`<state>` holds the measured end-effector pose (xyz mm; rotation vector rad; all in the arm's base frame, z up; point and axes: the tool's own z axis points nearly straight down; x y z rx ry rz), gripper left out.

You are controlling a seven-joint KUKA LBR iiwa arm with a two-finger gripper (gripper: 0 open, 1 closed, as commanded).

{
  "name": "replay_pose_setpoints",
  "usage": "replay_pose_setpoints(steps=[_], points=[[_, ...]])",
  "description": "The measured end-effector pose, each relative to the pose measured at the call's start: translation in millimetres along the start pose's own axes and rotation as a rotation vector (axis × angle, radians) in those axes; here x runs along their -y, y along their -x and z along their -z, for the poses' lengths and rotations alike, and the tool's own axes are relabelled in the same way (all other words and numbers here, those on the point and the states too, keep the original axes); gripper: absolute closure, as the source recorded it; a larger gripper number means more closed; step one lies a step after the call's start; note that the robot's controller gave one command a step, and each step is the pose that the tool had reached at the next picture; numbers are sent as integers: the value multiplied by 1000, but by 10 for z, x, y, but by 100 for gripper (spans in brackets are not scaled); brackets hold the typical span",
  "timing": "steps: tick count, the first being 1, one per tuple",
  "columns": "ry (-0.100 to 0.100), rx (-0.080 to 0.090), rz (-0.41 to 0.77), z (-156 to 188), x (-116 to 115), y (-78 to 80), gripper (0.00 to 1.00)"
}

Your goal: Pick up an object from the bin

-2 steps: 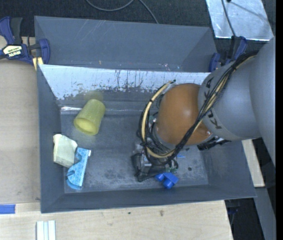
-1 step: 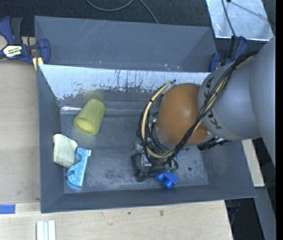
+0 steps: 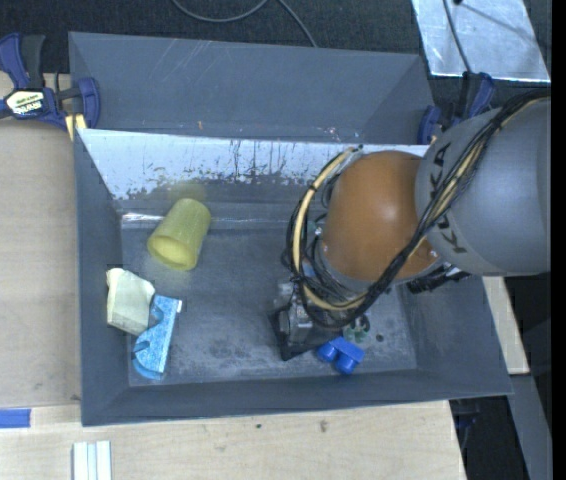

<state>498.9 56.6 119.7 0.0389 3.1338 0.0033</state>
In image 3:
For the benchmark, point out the pale yellow sponge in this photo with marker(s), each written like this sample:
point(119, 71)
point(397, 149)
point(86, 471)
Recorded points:
point(128, 300)

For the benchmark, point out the grey metal bin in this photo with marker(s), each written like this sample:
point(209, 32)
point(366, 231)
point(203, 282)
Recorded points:
point(243, 83)

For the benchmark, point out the black cylinder on white bracket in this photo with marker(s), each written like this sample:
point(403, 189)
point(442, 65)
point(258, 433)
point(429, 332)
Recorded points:
point(425, 284)

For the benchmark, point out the pale wood flat board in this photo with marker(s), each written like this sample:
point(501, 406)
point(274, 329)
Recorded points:
point(28, 268)

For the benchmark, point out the yellow plastic cup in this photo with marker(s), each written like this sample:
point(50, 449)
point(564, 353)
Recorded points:
point(180, 233)

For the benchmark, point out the blue double-cylinder toy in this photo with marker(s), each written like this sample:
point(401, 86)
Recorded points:
point(343, 355)

